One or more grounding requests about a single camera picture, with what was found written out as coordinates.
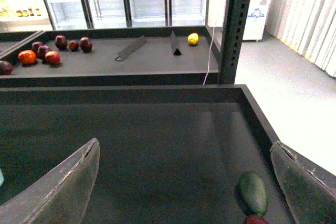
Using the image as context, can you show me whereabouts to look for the orange fruit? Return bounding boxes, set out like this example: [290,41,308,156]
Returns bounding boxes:
[18,50,37,65]

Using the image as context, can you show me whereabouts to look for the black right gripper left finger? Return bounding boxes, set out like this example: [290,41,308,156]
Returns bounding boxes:
[1,138,100,223]

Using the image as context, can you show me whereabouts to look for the black perforated shelf post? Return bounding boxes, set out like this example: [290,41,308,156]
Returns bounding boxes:
[217,0,250,84]

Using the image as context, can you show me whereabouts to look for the small red apple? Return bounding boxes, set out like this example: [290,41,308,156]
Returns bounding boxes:
[45,51,61,65]

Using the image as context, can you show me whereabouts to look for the black flat divider bar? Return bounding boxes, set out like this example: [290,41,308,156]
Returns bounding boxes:
[115,35,147,61]

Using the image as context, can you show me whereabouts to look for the green avocado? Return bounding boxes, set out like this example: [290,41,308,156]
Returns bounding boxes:
[238,171,268,216]

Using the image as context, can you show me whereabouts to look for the black front tray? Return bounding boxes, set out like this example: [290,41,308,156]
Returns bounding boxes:
[1,85,293,223]

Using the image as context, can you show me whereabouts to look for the dark purple fruit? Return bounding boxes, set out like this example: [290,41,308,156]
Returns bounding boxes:
[37,45,52,61]
[0,60,14,76]

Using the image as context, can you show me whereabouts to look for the dark plum fruit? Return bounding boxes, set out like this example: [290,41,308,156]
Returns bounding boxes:
[32,41,44,54]

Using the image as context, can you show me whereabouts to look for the white chest freezer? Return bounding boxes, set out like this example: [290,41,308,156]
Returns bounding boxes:
[243,0,271,41]

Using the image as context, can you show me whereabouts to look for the light blue plastic basket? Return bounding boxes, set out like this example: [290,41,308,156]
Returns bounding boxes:
[0,169,4,186]

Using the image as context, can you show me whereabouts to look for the dark purple fruit front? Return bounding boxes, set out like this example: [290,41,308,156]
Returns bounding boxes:
[0,60,14,76]

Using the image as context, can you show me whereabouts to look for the yellow lemon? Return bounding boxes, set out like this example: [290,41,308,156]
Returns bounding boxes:
[187,33,199,46]

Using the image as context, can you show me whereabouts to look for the red yellow mango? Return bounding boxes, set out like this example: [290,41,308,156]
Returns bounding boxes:
[243,215,268,224]

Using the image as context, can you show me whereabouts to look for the black triangular divider bar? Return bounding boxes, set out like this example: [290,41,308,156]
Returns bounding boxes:
[170,31,182,56]

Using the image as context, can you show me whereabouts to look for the dark maroon fruit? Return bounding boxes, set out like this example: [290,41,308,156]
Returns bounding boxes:
[79,37,92,52]

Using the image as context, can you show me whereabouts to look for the black tray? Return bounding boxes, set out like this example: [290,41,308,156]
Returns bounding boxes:
[1,26,220,88]
[1,85,293,223]

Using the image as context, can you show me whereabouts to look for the white vertical blinds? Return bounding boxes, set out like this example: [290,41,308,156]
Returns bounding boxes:
[266,0,335,77]

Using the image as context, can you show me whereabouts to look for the dark red fruit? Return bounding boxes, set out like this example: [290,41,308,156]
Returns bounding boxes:
[55,35,68,50]

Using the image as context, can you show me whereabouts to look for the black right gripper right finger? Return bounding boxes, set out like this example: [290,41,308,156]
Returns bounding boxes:
[270,141,335,223]

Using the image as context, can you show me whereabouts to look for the white pink cable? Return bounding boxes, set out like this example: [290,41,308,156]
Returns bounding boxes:
[202,0,228,86]

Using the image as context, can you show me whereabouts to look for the small brown red fruit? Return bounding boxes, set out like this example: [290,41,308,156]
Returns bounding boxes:
[69,40,79,52]

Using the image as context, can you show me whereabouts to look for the dark purple fruit middle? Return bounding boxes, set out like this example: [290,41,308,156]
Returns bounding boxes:
[37,45,52,61]

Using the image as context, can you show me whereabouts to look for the black rear tray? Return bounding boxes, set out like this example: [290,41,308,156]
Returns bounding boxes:
[1,26,220,88]

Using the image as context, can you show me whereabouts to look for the shelf with jars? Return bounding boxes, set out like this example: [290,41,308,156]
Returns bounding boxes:
[1,0,52,32]

